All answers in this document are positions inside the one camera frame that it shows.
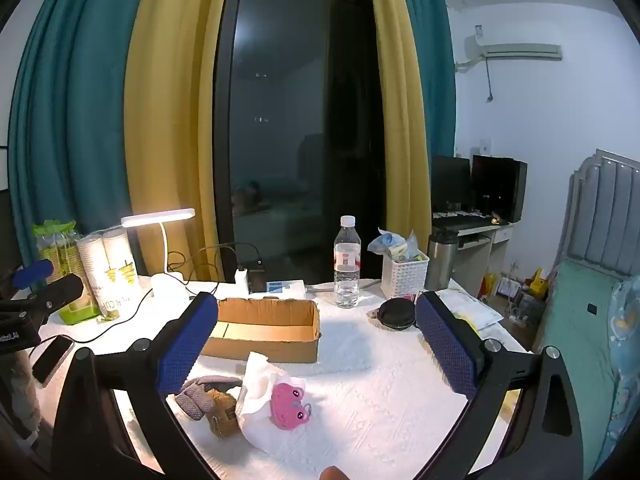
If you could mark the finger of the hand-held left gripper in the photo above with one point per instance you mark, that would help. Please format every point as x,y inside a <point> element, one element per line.
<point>57,290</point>
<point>32,273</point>

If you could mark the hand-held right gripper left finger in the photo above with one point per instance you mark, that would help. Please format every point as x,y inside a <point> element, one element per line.
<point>187,342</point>

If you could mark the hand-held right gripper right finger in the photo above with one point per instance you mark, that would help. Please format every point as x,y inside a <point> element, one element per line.
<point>445,342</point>

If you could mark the grey knit glove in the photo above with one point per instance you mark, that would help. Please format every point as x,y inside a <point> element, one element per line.
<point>196,397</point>

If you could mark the cardboard box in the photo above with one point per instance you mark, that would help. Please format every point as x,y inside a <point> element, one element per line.
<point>280,342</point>

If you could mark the pink plush toy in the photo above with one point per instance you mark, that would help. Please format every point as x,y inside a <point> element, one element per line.
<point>290,405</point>

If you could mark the person's right hand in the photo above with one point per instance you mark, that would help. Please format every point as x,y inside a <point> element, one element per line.
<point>334,473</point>

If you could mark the green printed package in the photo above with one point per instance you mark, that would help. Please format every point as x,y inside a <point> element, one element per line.
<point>55,250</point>

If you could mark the white paper sheets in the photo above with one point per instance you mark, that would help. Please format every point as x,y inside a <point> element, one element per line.
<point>470,310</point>

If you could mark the black smartphone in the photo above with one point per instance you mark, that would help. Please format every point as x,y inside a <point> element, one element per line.
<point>52,360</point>

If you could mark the black round case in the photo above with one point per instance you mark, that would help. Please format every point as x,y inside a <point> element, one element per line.
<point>396,314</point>

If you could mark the paper cup pack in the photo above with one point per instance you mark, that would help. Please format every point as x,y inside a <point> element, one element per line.
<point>112,270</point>

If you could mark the white desk lamp base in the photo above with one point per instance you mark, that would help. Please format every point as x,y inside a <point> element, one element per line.
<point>167,287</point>

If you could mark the white plastic basket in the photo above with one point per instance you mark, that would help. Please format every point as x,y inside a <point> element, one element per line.
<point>405,277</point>

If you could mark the brown plush bear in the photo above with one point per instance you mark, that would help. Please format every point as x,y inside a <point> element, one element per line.
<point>222,412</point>

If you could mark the white charger plug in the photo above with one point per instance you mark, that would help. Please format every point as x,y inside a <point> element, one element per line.
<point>242,280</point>

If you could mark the white embossed tablecloth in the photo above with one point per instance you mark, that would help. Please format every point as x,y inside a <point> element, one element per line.
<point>370,385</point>

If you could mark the white computer desk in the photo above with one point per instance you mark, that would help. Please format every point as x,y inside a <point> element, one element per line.
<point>492,255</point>

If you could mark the white box with blue label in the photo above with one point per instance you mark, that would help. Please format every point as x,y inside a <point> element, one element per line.
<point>280,287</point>

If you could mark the yellow floor toy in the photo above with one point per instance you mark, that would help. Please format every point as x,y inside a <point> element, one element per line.
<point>538,282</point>

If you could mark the blue plastic bags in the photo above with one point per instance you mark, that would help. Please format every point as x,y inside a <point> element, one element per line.
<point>387,242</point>

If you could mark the clear water bottle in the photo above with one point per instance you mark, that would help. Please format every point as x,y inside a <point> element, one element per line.
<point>347,270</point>

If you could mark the black keyboard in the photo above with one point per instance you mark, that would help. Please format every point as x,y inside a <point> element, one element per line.
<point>460,221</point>

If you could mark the green bed sheet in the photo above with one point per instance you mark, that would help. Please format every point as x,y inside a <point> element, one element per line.
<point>575,335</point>

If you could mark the black computer monitor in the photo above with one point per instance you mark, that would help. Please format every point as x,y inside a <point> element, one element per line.
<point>500,187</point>
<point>450,182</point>

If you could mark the teal curtain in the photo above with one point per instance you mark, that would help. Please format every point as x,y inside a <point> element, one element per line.
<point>75,110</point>
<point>440,85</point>

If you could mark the blue printed blanket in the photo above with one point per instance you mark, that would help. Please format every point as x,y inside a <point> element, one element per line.
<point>627,360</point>

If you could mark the grey padded headboard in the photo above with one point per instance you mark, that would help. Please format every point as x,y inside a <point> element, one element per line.
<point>600,210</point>

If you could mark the yellow curtain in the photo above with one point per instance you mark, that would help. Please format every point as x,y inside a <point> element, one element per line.
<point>170,110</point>
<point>400,110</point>

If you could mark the dark glass sliding door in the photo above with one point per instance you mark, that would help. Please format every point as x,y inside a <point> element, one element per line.
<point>300,110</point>

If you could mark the white air conditioner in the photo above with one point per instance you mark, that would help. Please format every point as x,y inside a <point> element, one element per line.
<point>515,50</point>

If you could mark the white wall socket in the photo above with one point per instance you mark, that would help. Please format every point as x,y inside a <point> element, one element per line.
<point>484,147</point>

